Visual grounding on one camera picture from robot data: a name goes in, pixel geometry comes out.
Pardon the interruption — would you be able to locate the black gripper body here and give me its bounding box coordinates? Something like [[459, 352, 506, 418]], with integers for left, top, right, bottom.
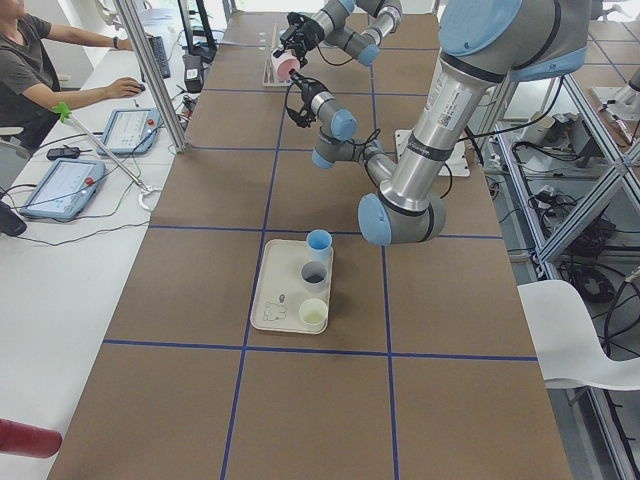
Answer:
[[285, 72, 330, 128], [273, 13, 325, 65]]

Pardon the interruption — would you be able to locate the pink cup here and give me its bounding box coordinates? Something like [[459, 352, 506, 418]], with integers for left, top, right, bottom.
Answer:
[[272, 53, 300, 82]]

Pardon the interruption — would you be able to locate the grey cup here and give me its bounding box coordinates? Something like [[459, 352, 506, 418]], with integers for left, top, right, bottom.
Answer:
[[300, 261, 328, 292]]

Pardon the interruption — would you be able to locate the cream cup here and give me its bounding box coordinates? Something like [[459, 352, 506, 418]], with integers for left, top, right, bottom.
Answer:
[[298, 298, 328, 333]]

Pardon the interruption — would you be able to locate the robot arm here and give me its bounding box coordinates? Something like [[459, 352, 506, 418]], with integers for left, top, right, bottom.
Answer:
[[272, 0, 403, 67], [272, 0, 591, 246]]

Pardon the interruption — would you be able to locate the blue cup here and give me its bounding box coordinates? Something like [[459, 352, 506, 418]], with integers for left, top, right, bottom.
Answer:
[[306, 229, 332, 262]]

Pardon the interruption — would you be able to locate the black keyboard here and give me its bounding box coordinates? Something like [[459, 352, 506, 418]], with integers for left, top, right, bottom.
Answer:
[[147, 36, 171, 79]]

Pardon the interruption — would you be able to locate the teach pendant far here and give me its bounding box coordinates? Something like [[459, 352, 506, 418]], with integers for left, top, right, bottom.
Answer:
[[101, 108, 162, 156]]

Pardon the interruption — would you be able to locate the teach pendant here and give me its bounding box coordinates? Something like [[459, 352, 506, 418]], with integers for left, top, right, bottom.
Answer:
[[18, 158, 106, 221], [101, 108, 162, 156]]

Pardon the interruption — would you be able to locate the beige plastic tray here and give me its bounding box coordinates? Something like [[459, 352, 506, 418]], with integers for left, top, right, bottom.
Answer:
[[250, 239, 333, 334]]

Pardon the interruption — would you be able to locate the thin metal rod stand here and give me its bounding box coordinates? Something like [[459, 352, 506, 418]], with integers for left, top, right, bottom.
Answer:
[[52, 102, 162, 212]]

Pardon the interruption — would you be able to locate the teach pendant near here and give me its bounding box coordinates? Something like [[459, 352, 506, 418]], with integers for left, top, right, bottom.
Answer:
[[18, 158, 106, 221]]

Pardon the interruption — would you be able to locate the person in dark shirt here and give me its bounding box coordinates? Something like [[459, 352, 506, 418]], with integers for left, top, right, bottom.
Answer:
[[1, 1, 142, 152]]

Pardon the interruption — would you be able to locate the white plastic chair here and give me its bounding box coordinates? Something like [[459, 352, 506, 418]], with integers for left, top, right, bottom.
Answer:
[[517, 280, 639, 391]]

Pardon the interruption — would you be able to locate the red cylinder bottle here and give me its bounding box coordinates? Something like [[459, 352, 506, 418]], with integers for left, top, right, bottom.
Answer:
[[1, 419, 62, 458]]

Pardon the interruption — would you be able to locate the white wire cup rack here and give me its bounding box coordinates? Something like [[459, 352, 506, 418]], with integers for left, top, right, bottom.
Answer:
[[262, 24, 291, 88]]

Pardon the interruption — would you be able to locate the aluminium frame post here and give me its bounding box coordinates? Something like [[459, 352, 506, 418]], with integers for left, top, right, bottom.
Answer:
[[114, 0, 187, 153]]

